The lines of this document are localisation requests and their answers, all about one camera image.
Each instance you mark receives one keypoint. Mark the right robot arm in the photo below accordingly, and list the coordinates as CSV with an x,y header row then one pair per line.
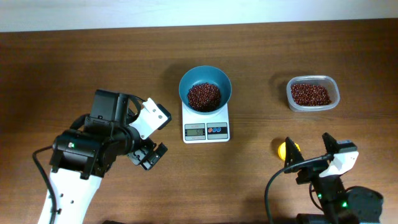
x,y
355,204

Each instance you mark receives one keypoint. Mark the teal plastic bowl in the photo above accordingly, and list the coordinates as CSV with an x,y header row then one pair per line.
x,y
205,74

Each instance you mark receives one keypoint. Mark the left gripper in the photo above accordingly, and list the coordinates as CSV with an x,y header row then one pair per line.
x,y
148,154

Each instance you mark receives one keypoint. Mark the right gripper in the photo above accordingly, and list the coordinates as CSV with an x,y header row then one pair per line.
x,y
310,173

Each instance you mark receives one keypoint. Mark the clear plastic container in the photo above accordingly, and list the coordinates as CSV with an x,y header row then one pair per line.
x,y
322,80

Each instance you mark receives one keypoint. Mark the red beans in bowl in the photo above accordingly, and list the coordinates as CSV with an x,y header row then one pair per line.
x,y
204,97

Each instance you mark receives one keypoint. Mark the white digital kitchen scale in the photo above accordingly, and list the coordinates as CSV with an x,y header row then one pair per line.
x,y
201,127

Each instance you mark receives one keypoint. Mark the yellow plastic measuring scoop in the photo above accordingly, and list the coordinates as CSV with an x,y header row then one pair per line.
x,y
282,151

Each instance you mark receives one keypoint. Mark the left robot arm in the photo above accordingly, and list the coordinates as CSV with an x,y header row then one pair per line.
x,y
117,125

